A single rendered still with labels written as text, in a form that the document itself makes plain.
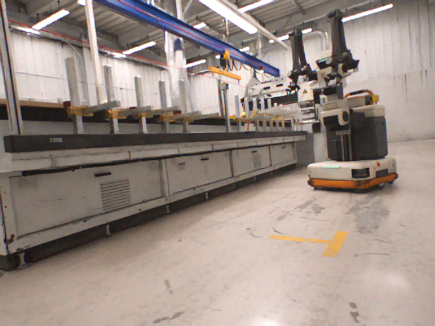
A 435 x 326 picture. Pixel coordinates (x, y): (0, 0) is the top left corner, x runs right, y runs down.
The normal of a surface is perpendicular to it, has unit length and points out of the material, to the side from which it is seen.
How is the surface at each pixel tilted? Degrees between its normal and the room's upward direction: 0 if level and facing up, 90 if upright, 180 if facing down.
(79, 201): 89
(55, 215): 90
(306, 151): 90
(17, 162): 90
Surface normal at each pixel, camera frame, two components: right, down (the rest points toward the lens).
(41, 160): 0.85, -0.05
